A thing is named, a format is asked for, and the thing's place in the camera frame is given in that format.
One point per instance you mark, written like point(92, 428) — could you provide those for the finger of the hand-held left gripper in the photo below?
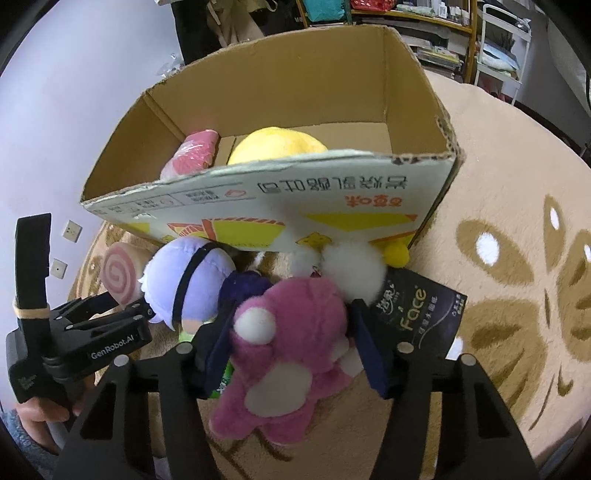
point(131, 314)
point(94, 304)

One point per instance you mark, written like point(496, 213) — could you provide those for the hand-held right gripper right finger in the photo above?
point(371, 355)

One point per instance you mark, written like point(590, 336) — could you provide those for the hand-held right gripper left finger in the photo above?
point(216, 360)

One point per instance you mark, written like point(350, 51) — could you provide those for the pink plush bear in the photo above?
point(286, 346)

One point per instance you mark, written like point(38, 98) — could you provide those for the printed cardboard box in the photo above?
point(295, 194)

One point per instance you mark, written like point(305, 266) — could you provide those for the person's left forearm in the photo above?
point(18, 438)

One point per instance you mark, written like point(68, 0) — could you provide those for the person's left hand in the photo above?
point(41, 413)

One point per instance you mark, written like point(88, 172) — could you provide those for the green packet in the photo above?
point(224, 383)

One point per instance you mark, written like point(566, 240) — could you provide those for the pink swirl plush roll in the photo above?
point(119, 274)

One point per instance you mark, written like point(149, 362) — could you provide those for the black tissue packet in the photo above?
point(420, 314)

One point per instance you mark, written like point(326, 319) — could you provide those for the purple-haired plush doll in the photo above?
point(194, 281)

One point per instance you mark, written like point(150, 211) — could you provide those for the white fluffy plush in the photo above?
point(355, 270)

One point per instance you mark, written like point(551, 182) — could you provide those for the small yellow plush ball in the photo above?
point(397, 256)

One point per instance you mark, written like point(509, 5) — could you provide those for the pink wrapped plush pack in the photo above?
point(194, 154)

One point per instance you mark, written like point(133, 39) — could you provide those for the beige patterned rug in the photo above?
point(508, 207)

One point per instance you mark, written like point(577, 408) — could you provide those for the yellow plush toy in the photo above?
point(277, 145)

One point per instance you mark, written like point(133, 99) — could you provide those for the dark hanging clothes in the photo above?
point(217, 27)

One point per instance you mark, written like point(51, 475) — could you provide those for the wooden cluttered shelf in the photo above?
point(415, 27)

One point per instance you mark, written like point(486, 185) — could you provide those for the white metal rack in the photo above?
point(503, 50)

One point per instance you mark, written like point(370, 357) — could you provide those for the white wall socket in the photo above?
point(71, 231)
point(58, 268)

